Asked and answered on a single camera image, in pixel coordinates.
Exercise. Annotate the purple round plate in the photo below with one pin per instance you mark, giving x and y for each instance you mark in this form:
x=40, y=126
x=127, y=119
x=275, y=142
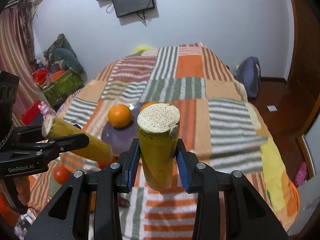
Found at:
x=120, y=139

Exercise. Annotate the yellow bed sheet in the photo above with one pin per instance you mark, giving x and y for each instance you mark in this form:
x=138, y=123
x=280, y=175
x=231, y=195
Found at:
x=282, y=194

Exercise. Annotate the pink toy figure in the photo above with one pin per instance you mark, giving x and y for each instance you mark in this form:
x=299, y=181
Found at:
x=45, y=110

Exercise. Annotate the striped patchwork blanket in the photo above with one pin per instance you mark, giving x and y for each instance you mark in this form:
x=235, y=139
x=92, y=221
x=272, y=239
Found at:
x=184, y=92

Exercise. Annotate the small black wall monitor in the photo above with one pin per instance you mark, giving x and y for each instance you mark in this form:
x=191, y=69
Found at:
x=126, y=7

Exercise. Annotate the dark red grape upper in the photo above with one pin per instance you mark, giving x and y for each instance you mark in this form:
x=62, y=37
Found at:
x=123, y=202

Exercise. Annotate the pink slipper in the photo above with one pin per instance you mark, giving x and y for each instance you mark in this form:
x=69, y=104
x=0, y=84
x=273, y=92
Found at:
x=301, y=174

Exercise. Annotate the large orange front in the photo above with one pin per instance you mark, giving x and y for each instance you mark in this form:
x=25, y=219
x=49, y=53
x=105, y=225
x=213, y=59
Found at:
x=147, y=104

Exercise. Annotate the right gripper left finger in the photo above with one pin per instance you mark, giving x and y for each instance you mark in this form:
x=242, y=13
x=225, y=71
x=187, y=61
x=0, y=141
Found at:
x=66, y=216

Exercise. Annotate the red bag in pile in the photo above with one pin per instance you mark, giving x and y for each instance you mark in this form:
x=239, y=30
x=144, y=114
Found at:
x=40, y=76

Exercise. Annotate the purple backpack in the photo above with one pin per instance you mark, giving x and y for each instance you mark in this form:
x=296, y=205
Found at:
x=249, y=74

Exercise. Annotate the grey plush toy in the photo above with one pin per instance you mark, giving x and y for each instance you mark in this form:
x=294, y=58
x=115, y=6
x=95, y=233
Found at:
x=69, y=60

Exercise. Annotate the striped red curtain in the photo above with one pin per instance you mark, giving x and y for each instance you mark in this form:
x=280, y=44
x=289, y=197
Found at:
x=18, y=55

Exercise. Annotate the small mandarin left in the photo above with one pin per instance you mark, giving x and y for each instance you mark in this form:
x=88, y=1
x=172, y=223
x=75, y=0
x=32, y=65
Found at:
x=93, y=202

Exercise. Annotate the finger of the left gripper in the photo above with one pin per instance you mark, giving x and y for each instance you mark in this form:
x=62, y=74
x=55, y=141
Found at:
x=53, y=147
x=38, y=133

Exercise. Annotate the patterned camouflage cushion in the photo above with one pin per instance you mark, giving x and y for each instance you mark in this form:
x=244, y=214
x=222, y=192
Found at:
x=60, y=42

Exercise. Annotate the green storage box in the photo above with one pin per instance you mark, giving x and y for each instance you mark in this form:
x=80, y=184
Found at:
x=58, y=91

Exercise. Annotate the white paper on floor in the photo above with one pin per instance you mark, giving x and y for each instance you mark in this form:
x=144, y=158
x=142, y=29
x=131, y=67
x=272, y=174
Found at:
x=272, y=108

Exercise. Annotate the yellow green round object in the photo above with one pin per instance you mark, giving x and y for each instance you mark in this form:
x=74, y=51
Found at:
x=140, y=49

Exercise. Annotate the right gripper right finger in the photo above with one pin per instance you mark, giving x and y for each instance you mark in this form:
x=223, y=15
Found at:
x=247, y=215

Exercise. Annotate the orange box in pile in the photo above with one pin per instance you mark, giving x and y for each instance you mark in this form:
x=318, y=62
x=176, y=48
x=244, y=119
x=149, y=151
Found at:
x=54, y=76

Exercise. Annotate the red box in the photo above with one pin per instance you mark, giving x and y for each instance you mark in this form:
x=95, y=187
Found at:
x=31, y=113

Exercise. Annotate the wooden door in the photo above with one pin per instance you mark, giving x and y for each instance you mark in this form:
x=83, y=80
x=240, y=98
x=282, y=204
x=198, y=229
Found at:
x=305, y=62

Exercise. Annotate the large orange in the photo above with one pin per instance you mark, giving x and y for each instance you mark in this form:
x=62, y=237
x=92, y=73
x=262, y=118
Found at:
x=119, y=116
x=147, y=104

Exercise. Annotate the red tomato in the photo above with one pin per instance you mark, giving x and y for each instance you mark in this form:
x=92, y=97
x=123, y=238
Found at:
x=103, y=164
x=61, y=174

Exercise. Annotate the yellow sugarcane piece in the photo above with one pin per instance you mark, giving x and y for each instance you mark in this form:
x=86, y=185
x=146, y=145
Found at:
x=97, y=149
x=158, y=128

